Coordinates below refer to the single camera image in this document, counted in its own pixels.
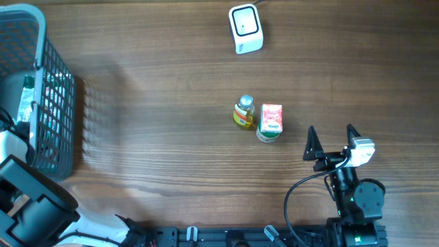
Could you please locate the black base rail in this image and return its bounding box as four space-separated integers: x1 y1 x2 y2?
82 224 389 247

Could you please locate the green lid white jar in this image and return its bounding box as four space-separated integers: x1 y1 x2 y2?
256 122 280 143

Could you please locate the grey plastic mesh basket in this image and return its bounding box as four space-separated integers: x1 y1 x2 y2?
1 3 77 182

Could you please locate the green 3M gloves package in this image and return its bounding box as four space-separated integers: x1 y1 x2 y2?
16 73 68 169

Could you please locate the yellow oil bottle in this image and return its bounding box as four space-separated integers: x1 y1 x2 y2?
233 95 255 129

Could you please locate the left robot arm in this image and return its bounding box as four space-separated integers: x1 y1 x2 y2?
1 110 154 246

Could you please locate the white barcode scanner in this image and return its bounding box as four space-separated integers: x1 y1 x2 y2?
228 3 263 55

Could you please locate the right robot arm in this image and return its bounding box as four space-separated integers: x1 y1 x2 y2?
303 124 388 246

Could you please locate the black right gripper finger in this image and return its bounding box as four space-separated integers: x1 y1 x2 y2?
302 126 324 161
346 123 361 145

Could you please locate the red white juice carton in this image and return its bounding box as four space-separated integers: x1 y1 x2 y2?
259 104 283 133

